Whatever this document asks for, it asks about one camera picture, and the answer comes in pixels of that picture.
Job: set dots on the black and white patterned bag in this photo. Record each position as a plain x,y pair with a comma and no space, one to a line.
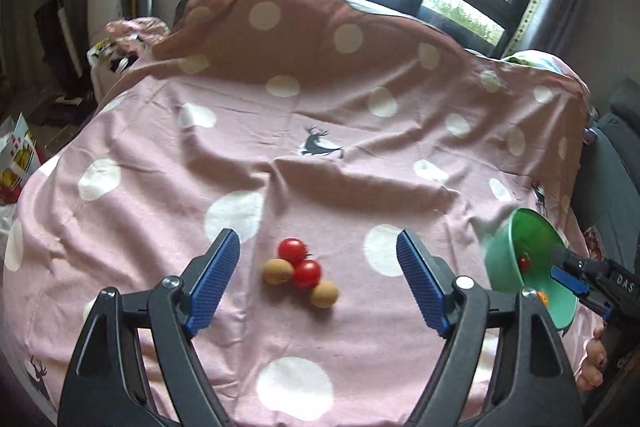
112,56

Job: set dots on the red cherry tomato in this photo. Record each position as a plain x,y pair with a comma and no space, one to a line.
292,250
524,263
306,273

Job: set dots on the brown longan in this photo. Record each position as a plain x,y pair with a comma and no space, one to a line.
278,271
323,294

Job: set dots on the green plastic bowl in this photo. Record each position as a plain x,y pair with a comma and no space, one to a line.
505,257

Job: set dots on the pink polka dot blanket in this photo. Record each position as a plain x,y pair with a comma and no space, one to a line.
200,157

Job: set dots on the light blue cloth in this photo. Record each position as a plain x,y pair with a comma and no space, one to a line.
535,59

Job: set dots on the white upright board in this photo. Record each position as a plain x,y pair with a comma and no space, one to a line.
106,2

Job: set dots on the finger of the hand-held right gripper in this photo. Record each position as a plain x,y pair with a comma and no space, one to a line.
580,263
570,279

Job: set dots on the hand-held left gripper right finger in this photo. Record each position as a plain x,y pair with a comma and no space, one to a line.
422,282

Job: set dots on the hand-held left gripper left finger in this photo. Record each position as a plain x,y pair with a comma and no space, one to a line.
212,282

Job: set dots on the person's right hand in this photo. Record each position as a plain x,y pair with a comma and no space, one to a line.
592,362

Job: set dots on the printed paper bag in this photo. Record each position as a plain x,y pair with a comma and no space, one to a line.
17,157

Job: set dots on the small orange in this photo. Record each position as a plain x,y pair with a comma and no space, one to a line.
542,298

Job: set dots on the grey chair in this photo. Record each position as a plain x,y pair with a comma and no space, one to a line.
615,167

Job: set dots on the upright vacuum cleaner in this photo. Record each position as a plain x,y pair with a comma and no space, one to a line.
57,42

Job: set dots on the floral cloth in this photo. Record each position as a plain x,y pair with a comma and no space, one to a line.
591,241

